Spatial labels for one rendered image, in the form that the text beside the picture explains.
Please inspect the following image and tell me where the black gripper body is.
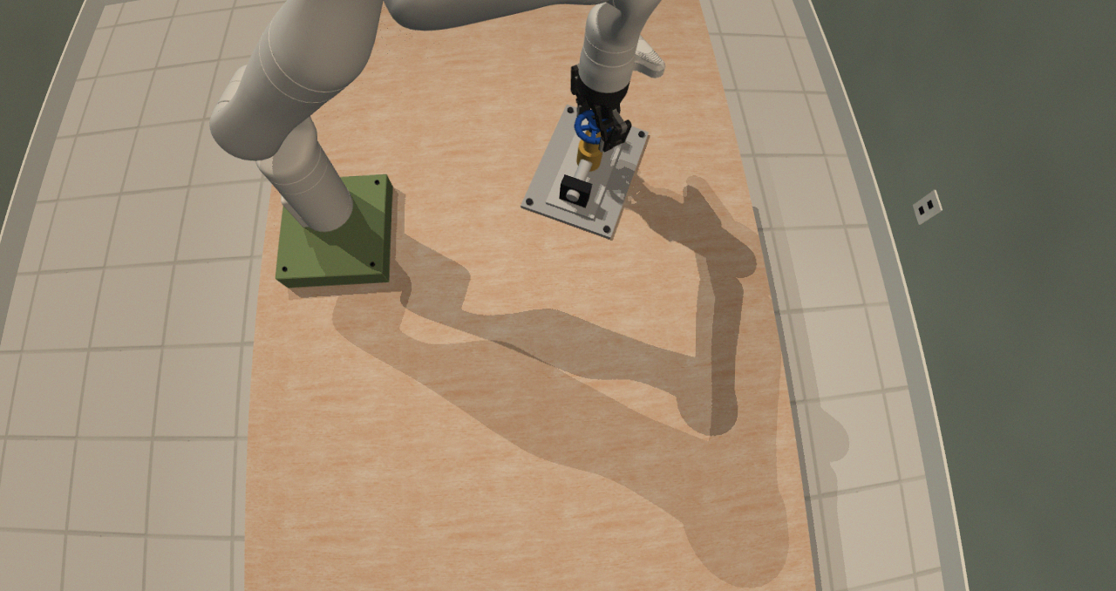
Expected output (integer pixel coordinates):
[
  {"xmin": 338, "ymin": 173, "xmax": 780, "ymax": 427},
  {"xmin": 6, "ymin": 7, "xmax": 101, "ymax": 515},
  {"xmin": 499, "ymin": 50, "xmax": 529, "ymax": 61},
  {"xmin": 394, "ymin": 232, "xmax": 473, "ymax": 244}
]
[{"xmin": 577, "ymin": 71, "xmax": 629, "ymax": 119}]

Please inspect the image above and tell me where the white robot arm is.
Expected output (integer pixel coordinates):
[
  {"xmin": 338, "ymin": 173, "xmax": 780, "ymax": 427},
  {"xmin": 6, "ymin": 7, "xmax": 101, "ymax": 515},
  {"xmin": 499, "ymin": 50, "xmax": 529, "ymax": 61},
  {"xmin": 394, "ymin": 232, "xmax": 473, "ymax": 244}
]
[{"xmin": 209, "ymin": 0, "xmax": 665, "ymax": 232}]

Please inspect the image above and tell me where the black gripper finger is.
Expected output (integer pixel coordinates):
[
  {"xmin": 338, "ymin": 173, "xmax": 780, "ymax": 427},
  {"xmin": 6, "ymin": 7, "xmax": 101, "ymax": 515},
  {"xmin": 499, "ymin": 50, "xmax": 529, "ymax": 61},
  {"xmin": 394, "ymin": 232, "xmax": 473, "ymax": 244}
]
[
  {"xmin": 591, "ymin": 104, "xmax": 632, "ymax": 152},
  {"xmin": 570, "ymin": 64, "xmax": 591, "ymax": 117}
]

